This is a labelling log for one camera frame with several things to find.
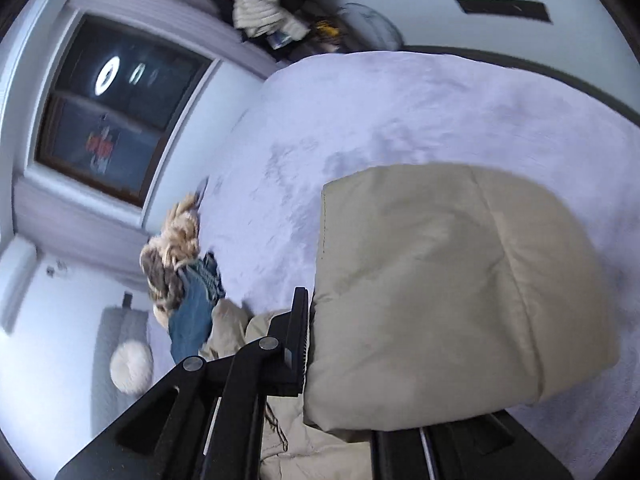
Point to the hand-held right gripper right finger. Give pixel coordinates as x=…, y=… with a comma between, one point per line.
x=475, y=452

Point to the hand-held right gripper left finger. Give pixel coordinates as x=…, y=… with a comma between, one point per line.
x=296, y=345

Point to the beige puffer jacket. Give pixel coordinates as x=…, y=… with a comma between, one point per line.
x=440, y=280

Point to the blue jeans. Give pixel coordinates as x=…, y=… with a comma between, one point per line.
x=192, y=310

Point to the tan knit sweater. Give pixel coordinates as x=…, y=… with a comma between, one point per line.
x=172, y=250

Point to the round white pillow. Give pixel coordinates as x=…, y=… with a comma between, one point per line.
x=131, y=366

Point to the grey quilted headboard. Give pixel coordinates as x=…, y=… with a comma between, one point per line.
x=112, y=360

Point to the lavender plush blanket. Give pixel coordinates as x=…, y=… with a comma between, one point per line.
x=400, y=110

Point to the dark framed window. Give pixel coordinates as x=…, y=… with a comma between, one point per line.
x=115, y=105

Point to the cream striped garment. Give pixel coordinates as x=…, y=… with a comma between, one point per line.
x=260, y=12

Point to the black wall strip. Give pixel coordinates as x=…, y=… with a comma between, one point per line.
x=502, y=8

